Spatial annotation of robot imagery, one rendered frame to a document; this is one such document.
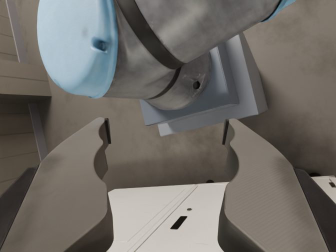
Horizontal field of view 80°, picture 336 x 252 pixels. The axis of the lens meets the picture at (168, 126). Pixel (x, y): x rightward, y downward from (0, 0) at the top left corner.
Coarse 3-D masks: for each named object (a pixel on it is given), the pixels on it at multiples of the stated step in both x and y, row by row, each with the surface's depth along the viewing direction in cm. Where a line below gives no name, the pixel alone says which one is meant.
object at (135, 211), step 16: (112, 192) 149; (128, 192) 140; (144, 192) 132; (160, 192) 124; (176, 192) 118; (112, 208) 114; (128, 208) 108; (144, 208) 103; (160, 208) 99; (128, 224) 88; (144, 224) 85; (128, 240) 75
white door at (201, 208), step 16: (192, 192) 113; (208, 192) 107; (176, 208) 95; (192, 208) 91; (208, 208) 88; (176, 224) 79; (192, 224) 77; (208, 224) 74; (160, 240) 70; (176, 240) 68; (192, 240) 66; (208, 240) 64
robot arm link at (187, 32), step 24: (144, 0) 15; (168, 0) 15; (192, 0) 14; (216, 0) 14; (240, 0) 15; (264, 0) 15; (288, 0) 16; (168, 24) 16; (192, 24) 16; (216, 24) 16; (240, 24) 17; (168, 48) 18; (192, 48) 18
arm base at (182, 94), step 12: (192, 60) 30; (204, 60) 32; (180, 72) 29; (192, 72) 31; (204, 72) 33; (168, 84) 28; (180, 84) 30; (192, 84) 34; (204, 84) 34; (156, 96) 30; (168, 96) 31; (180, 96) 33; (192, 96) 34; (168, 108) 36; (180, 108) 37
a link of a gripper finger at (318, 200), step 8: (296, 168) 8; (304, 176) 7; (304, 184) 7; (312, 184) 7; (304, 192) 7; (312, 192) 7; (320, 192) 7; (312, 200) 6; (320, 200) 6; (328, 200) 6; (312, 208) 6; (320, 208) 6; (328, 208) 6; (320, 216) 6; (328, 216) 6; (320, 224) 6; (328, 224) 6; (328, 232) 6; (328, 240) 5; (328, 248) 5
